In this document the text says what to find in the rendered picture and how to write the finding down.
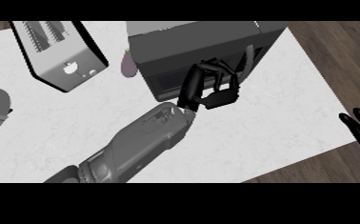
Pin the silver toaster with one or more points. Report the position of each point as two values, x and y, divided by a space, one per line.
58 54

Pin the grey rounded object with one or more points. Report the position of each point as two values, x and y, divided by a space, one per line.
3 107

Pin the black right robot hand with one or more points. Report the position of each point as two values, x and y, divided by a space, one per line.
353 123

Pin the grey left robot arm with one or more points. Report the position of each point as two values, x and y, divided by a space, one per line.
140 142

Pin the dark grey microwave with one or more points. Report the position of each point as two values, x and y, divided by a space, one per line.
196 54

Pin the purple eggplant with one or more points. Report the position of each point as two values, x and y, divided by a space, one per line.
127 64

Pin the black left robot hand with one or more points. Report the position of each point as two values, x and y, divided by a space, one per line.
199 85

